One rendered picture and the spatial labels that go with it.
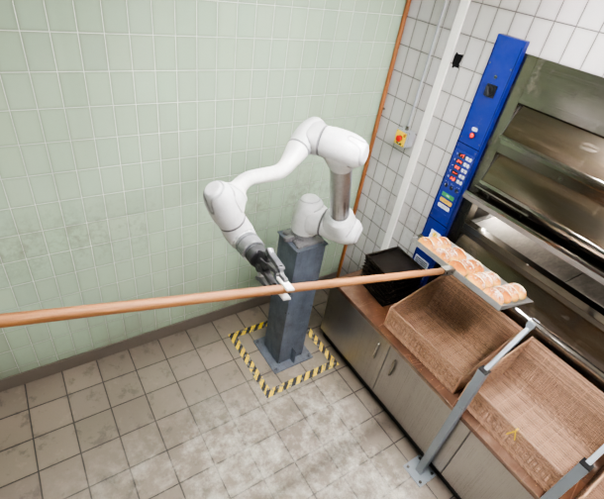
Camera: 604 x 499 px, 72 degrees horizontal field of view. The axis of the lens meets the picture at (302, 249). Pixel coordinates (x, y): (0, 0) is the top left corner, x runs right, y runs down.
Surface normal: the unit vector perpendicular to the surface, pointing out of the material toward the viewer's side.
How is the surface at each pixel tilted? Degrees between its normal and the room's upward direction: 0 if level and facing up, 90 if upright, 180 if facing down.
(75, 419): 0
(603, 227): 70
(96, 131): 90
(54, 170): 90
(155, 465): 0
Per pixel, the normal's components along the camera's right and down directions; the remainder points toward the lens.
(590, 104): -0.83, 0.22
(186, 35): 0.54, 0.57
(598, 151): -0.73, -0.06
